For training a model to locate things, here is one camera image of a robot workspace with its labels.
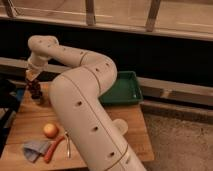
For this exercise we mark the apple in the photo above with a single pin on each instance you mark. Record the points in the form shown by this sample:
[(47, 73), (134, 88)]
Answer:
[(50, 130)]

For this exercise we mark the green plastic tray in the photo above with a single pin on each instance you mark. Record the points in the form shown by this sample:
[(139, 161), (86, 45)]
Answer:
[(125, 91)]

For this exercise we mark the white plastic cup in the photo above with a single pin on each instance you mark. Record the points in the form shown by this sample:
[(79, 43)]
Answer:
[(121, 125)]

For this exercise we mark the wooden board table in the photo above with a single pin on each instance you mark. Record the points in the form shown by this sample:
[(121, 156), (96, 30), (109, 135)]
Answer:
[(30, 120)]

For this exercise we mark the grey cloth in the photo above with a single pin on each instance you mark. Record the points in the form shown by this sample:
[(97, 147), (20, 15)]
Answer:
[(32, 150)]

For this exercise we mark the small metal cup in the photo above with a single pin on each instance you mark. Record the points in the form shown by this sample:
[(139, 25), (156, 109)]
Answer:
[(38, 100)]

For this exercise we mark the orange carrot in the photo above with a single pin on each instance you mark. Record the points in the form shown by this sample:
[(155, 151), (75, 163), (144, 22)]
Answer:
[(52, 148)]

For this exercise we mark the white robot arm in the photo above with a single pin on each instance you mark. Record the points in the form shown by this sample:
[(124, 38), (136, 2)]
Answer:
[(74, 96)]

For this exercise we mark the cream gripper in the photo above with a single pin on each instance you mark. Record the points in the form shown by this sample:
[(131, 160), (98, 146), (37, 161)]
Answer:
[(32, 74)]

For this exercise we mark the dark grape bunch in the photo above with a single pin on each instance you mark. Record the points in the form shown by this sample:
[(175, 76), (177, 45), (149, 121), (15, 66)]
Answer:
[(34, 88)]

